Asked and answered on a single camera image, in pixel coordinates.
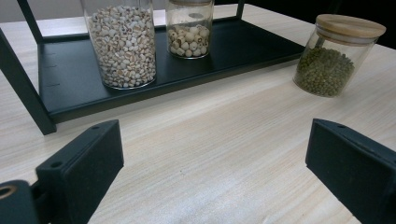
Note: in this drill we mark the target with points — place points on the tall glass jar of barley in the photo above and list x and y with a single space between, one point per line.
124 46

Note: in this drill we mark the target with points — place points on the glass jar of mung beans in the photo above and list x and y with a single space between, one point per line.
327 71

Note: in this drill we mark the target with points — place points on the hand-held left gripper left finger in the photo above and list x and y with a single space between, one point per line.
81 168

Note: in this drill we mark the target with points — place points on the glass jar of lotus seeds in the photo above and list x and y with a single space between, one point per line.
188 39

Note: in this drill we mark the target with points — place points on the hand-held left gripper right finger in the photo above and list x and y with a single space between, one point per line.
355 168

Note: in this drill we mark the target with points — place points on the black metal rack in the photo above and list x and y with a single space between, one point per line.
77 81

